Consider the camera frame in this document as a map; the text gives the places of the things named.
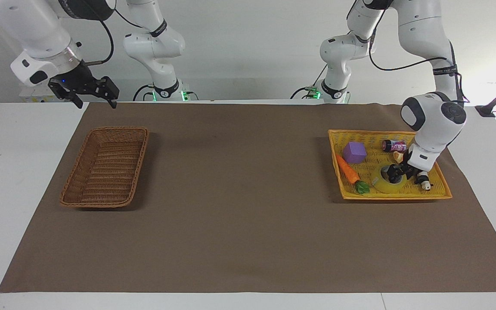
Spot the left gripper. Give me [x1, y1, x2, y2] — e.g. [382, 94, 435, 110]
[387, 158, 419, 184]

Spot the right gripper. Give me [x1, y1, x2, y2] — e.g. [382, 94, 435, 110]
[48, 62, 120, 109]

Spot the yellow tape roll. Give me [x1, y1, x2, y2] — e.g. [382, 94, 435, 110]
[370, 165, 409, 195]

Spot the yellow plastic basket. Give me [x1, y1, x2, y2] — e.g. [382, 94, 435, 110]
[328, 129, 453, 201]

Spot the brown wicker basket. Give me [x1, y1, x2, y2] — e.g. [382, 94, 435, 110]
[60, 126, 150, 209]

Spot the dark drink can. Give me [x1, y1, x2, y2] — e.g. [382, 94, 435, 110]
[381, 139, 408, 153]

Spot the purple cube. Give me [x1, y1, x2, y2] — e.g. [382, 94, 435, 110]
[343, 142, 368, 164]

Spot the orange toy carrot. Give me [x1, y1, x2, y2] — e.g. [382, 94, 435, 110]
[336, 154, 372, 195]

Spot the black cable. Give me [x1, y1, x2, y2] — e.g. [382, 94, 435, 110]
[290, 65, 329, 100]
[368, 9, 449, 72]
[83, 8, 115, 66]
[133, 84, 155, 102]

